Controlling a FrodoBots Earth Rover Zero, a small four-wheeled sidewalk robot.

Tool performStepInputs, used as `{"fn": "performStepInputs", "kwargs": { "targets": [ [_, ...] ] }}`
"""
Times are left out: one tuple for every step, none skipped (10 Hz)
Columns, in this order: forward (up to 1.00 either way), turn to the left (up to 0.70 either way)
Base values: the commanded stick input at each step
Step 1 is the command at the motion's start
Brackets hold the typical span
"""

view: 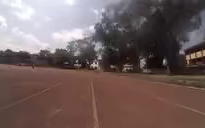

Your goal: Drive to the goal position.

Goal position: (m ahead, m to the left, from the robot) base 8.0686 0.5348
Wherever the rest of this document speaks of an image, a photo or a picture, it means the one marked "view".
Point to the pale kerb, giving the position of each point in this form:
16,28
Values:
186,86

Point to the row of distant trees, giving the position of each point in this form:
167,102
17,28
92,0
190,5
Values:
23,56

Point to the tree with thin crown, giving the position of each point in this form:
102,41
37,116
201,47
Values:
81,50

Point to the orange building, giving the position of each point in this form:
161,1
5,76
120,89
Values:
200,55

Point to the red-brown running track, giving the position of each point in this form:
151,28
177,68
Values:
123,103

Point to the white vehicle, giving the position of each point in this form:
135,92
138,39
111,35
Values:
127,68

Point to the grass strip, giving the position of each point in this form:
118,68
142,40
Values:
190,80

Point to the person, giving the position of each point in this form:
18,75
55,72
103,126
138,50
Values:
32,66

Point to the large dark tree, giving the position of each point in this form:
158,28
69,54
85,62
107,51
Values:
150,36

